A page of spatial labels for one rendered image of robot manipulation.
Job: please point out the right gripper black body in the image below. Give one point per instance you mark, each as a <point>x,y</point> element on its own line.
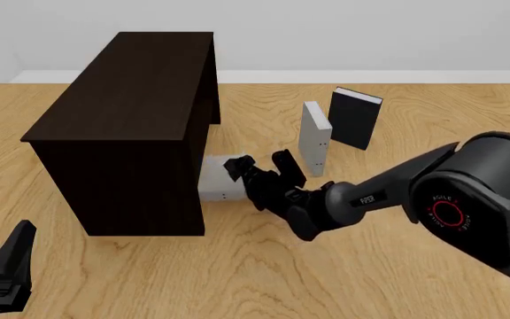
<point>264,187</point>

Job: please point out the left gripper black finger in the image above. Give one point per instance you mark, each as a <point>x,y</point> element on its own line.
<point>13,256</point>

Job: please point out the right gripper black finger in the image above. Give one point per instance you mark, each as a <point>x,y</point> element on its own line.
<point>237,165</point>

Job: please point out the white book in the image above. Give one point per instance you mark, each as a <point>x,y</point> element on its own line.
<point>312,143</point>
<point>214,186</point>

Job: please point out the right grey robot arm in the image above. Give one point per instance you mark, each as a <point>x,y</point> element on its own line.
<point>458,199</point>

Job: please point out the white standing book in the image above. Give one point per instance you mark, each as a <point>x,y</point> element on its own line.
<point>312,143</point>

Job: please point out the black standing book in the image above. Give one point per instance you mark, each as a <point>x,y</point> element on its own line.
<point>352,119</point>

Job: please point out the dark brown wooden cabinet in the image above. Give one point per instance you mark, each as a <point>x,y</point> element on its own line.
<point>122,133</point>

